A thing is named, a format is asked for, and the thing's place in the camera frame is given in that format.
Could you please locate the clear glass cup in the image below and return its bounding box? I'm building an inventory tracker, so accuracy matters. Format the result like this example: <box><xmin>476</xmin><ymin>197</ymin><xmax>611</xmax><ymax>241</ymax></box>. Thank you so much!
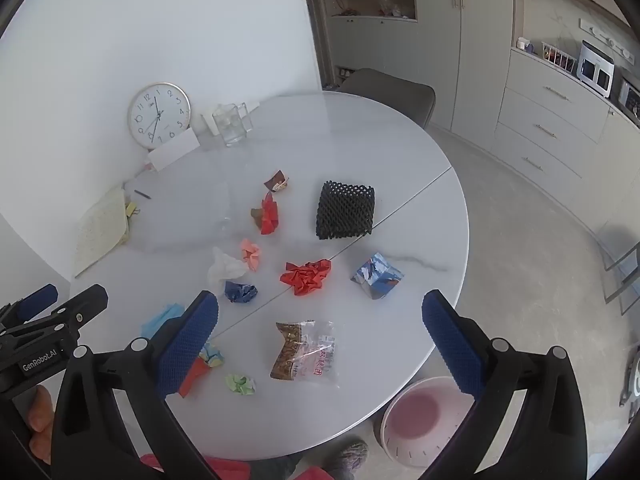
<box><xmin>212</xmin><ymin>103</ymin><xmax>249</xmax><ymax>147</ymax></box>

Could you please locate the grey drawer cabinet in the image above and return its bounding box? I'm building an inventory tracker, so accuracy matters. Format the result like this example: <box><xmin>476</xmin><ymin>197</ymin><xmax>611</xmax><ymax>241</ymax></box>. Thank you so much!
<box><xmin>492</xmin><ymin>47</ymin><xmax>640</xmax><ymax>241</ymax></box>

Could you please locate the pink crumpled paper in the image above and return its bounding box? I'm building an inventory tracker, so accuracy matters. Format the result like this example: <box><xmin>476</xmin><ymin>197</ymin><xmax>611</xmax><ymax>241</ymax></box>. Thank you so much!
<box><xmin>239</xmin><ymin>238</ymin><xmax>262</xmax><ymax>272</ymax></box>

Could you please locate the brown candy wrapper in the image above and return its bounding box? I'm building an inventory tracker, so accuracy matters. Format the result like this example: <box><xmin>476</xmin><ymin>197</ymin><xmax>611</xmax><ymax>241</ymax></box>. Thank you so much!
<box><xmin>264</xmin><ymin>170</ymin><xmax>292</xmax><ymax>194</ymax></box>

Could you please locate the pink jacket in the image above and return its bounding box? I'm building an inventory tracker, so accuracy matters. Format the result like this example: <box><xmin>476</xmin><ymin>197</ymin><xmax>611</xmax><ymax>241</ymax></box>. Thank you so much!
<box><xmin>140</xmin><ymin>452</ymin><xmax>336</xmax><ymax>480</ymax></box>

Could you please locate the green paper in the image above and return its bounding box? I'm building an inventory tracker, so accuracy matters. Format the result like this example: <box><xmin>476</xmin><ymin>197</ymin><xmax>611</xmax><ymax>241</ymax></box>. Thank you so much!
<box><xmin>225</xmin><ymin>373</ymin><xmax>257</xmax><ymax>396</ymax></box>

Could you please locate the grey knitted slipper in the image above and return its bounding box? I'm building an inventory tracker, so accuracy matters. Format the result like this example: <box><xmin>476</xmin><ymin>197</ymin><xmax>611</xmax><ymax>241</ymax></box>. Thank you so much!
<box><xmin>325</xmin><ymin>440</ymin><xmax>370</xmax><ymax>480</ymax></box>

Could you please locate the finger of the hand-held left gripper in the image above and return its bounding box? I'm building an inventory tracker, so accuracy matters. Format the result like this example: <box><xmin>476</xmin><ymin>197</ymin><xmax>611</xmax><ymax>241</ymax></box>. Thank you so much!
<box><xmin>0</xmin><ymin>285</ymin><xmax>108</xmax><ymax>346</ymax></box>
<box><xmin>0</xmin><ymin>284</ymin><xmax>58</xmax><ymax>323</ymax></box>

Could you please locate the blue crumpled paper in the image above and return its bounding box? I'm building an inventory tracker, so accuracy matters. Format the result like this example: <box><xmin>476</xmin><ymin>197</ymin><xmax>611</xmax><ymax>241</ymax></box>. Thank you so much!
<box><xmin>224</xmin><ymin>281</ymin><xmax>258</xmax><ymax>305</ymax></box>

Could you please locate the wire rack with jars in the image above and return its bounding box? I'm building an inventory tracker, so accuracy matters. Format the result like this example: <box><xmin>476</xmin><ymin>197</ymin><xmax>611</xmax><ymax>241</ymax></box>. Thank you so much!
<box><xmin>542</xmin><ymin>42</ymin><xmax>578</xmax><ymax>76</ymax></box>

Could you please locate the white countertop appliance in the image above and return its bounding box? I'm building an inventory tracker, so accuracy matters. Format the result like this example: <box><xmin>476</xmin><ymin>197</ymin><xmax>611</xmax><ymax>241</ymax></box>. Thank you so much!
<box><xmin>576</xmin><ymin>40</ymin><xmax>616</xmax><ymax>98</ymax></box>

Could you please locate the white card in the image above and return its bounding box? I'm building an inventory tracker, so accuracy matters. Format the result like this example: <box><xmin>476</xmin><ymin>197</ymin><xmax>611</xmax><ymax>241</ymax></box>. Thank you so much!
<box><xmin>147</xmin><ymin>128</ymin><xmax>201</xmax><ymax>172</ymax></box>

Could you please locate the grey metal frame stool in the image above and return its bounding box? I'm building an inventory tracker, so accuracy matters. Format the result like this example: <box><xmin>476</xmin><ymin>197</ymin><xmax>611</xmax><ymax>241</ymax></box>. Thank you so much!
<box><xmin>597</xmin><ymin>222</ymin><xmax>640</xmax><ymax>316</ymax></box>

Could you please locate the person's left hand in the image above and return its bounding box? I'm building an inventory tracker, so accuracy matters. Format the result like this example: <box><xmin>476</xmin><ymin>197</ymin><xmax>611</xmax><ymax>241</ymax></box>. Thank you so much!
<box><xmin>27</xmin><ymin>385</ymin><xmax>53</xmax><ymax>463</ymax></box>

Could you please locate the cream notebook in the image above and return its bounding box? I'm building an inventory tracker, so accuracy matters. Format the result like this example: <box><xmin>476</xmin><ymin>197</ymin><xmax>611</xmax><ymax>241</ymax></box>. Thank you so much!
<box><xmin>74</xmin><ymin>186</ymin><xmax>131</xmax><ymax>278</ymax></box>

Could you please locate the blue snack bag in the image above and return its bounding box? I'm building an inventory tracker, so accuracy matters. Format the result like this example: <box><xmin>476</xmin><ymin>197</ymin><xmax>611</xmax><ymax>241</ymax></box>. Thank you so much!
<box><xmin>350</xmin><ymin>252</ymin><xmax>404</xmax><ymax>301</ymax></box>

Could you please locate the silver countertop oven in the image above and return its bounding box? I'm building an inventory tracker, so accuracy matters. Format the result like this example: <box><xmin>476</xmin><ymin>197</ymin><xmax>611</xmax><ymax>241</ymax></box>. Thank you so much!
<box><xmin>617</xmin><ymin>77</ymin><xmax>640</xmax><ymax>121</ymax></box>

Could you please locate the round white wall clock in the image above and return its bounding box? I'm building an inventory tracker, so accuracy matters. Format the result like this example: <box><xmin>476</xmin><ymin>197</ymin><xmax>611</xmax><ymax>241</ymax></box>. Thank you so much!
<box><xmin>126</xmin><ymin>81</ymin><xmax>192</xmax><ymax>151</ymax></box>

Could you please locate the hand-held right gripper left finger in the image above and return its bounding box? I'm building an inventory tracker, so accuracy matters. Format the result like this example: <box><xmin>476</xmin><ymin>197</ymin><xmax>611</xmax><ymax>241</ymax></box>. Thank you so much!
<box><xmin>50</xmin><ymin>290</ymin><xmax>221</xmax><ymax>480</ymax></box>

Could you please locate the red and brown wrapper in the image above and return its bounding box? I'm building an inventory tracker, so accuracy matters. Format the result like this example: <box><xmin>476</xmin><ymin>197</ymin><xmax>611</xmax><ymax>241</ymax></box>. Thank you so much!
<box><xmin>250</xmin><ymin>192</ymin><xmax>280</xmax><ymax>235</ymax></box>

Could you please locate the grey upholstered chair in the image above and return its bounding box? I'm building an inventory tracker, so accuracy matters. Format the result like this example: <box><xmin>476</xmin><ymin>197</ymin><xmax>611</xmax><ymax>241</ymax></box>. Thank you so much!
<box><xmin>336</xmin><ymin>68</ymin><xmax>436</xmax><ymax>128</ymax></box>

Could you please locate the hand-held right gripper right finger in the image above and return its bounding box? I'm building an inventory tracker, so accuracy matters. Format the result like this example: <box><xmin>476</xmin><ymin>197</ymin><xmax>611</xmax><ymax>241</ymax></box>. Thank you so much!
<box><xmin>421</xmin><ymin>289</ymin><xmax>588</xmax><ymax>480</ymax></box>

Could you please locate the white waste bin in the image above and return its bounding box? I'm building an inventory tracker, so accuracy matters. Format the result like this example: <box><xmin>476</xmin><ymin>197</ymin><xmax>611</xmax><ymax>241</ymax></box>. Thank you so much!
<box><xmin>374</xmin><ymin>376</ymin><xmax>476</xmax><ymax>468</ymax></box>

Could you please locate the white floor cleaning machine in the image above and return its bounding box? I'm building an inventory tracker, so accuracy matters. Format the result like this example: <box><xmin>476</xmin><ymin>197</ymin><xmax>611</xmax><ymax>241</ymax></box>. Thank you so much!
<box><xmin>620</xmin><ymin>345</ymin><xmax>640</xmax><ymax>408</ymax></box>

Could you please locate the white tissue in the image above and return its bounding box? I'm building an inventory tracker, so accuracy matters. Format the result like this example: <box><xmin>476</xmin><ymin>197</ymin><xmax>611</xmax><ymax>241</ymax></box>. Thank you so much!
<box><xmin>207</xmin><ymin>246</ymin><xmax>249</xmax><ymax>288</ymax></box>

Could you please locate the clear plastic film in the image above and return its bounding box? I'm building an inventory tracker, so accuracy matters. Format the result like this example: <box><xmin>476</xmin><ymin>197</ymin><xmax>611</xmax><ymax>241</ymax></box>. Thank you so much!
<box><xmin>165</xmin><ymin>180</ymin><xmax>238</xmax><ymax>256</ymax></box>

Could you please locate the white wall rail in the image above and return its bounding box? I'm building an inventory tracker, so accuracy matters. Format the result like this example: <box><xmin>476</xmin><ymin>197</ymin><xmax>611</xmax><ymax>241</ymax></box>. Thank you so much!
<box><xmin>580</xmin><ymin>19</ymin><xmax>636</xmax><ymax>63</ymax></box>

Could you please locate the black foam net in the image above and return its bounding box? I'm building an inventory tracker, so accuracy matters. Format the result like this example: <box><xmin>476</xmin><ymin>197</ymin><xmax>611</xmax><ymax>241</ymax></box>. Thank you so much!
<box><xmin>315</xmin><ymin>180</ymin><xmax>376</xmax><ymax>241</ymax></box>

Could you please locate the tall grey cabinet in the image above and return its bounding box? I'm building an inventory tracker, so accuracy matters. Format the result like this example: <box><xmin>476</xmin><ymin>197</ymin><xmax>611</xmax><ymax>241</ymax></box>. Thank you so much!
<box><xmin>300</xmin><ymin>0</ymin><xmax>516</xmax><ymax>133</ymax></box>

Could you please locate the clear snack bag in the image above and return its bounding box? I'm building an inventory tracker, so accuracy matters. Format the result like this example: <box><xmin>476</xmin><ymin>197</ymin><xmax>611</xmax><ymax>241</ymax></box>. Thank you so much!
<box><xmin>270</xmin><ymin>320</ymin><xmax>337</xmax><ymax>388</ymax></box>

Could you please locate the multicoloured paper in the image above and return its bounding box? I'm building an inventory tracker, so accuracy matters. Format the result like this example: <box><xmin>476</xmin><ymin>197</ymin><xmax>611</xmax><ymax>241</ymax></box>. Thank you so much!
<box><xmin>199</xmin><ymin>341</ymin><xmax>225</xmax><ymax>368</ymax></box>

